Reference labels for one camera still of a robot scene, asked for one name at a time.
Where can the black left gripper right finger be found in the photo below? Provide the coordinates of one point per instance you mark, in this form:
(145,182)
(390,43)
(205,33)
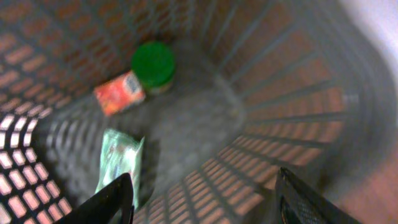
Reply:
(298,203)

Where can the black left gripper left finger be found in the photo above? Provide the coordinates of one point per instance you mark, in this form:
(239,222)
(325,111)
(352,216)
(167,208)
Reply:
(102,207)

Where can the mint green wipes packet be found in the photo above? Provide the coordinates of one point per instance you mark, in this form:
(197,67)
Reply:
(120,153)

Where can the orange tissue pack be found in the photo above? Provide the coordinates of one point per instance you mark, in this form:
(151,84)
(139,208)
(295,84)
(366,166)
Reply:
(119,93)

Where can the green lid jar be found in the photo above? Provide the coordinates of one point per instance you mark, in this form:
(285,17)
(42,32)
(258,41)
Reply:
(154,65)

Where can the grey plastic mesh basket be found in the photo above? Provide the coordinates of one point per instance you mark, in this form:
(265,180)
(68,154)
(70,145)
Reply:
(258,85)

